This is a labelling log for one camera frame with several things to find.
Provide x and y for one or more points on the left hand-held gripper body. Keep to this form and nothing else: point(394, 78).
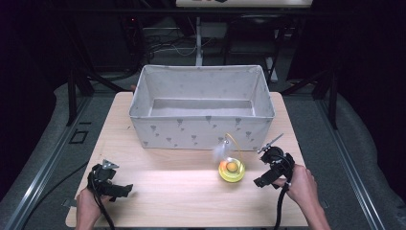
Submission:
point(102, 179)

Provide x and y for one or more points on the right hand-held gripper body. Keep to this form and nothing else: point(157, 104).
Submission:
point(277, 161)

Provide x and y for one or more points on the yellow cat toy with feather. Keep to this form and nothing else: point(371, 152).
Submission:
point(232, 171)

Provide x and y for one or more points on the grey fabric storage box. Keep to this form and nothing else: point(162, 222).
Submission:
point(201, 108)

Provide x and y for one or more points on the person's right hand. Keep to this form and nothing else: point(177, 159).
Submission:
point(298, 187)

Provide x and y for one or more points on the person's left hand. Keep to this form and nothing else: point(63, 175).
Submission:
point(86, 204)

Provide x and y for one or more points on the black metal stand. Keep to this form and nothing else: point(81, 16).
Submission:
point(76, 86)
point(322, 92)

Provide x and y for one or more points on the dark stool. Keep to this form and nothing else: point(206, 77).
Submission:
point(253, 41)

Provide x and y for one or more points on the metal floor rail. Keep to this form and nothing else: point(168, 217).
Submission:
point(349, 166)
point(41, 166)

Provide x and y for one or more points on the white metal stand post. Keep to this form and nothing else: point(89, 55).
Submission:
point(199, 41)

